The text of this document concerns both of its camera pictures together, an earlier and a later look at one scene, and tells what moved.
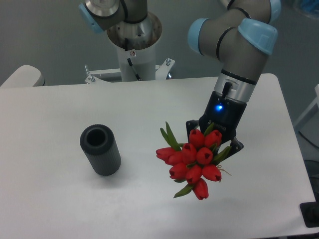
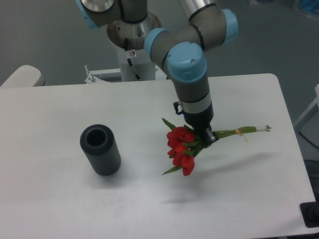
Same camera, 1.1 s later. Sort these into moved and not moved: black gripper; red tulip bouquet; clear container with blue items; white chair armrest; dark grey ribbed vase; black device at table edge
Moved: red tulip bouquet; black gripper
Not moved: clear container with blue items; black device at table edge; dark grey ribbed vase; white chair armrest
